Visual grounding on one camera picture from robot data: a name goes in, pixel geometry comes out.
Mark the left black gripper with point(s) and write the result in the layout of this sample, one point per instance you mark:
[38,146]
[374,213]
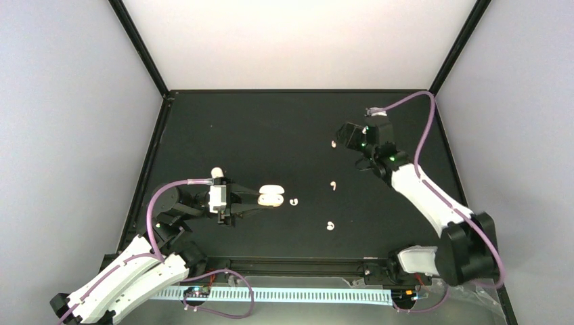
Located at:
[233,200]

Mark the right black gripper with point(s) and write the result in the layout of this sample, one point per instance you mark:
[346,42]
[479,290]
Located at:
[351,130]

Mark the white square charging case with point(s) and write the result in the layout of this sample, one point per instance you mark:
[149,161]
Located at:
[271,195]

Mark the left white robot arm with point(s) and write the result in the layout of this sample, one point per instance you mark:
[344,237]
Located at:
[165,253]

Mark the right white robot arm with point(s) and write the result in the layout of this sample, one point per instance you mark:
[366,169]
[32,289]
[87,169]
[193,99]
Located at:
[466,250]

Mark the white oval closed case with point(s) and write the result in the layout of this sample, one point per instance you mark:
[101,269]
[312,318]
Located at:
[217,172]

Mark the left circuit board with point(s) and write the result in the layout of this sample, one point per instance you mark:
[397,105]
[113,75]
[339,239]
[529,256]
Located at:
[197,292]

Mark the circuit board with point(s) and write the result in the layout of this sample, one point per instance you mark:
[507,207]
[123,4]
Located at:
[197,292]
[408,295]

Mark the right circuit board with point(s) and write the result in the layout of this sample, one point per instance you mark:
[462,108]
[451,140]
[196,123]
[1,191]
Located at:
[408,295]

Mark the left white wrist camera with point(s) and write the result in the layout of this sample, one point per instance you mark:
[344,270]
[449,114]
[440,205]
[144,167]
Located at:
[217,200]

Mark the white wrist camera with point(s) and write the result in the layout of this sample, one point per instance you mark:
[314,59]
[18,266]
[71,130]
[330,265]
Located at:
[375,112]
[217,200]

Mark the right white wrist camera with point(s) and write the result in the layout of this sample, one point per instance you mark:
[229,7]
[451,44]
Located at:
[375,112]

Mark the black front rail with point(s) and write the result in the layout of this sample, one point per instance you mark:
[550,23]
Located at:
[370,269]

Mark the white slotted cable duct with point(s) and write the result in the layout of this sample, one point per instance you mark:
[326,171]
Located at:
[284,295]

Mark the black right frame post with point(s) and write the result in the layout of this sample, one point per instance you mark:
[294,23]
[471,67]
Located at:
[472,21]

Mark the black frame post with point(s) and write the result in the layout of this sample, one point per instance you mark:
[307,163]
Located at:
[472,21]
[125,19]

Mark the black left frame post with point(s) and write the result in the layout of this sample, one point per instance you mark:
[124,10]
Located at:
[125,19]

